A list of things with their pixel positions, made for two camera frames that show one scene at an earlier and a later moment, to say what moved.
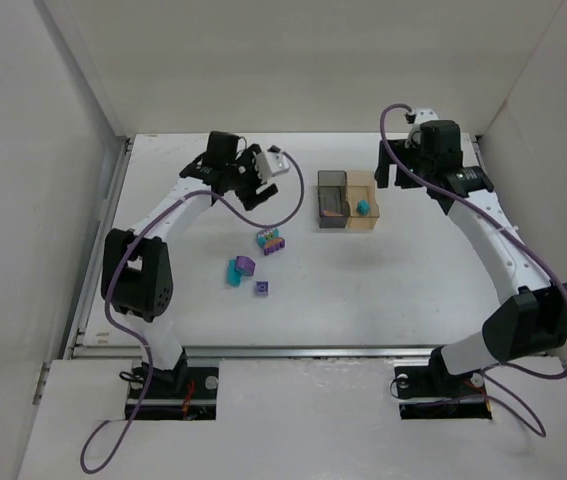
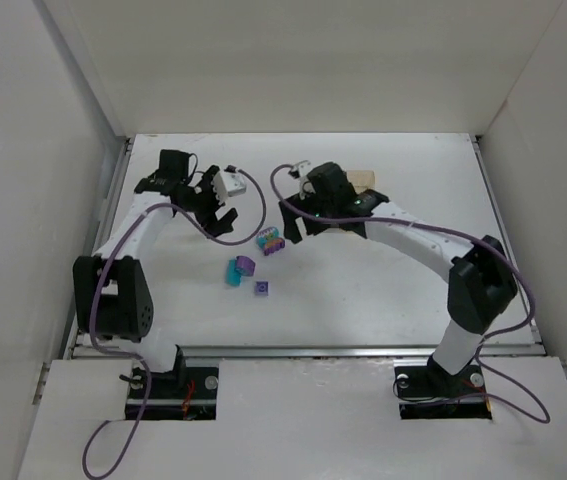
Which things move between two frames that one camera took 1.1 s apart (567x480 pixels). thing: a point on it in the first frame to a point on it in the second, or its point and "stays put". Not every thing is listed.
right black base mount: (433, 393) stays put
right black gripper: (398, 170) to (301, 215)
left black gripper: (251, 176) to (206, 201)
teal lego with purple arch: (238, 267) stays put
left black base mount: (188, 393) stays put
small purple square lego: (262, 288) stays put
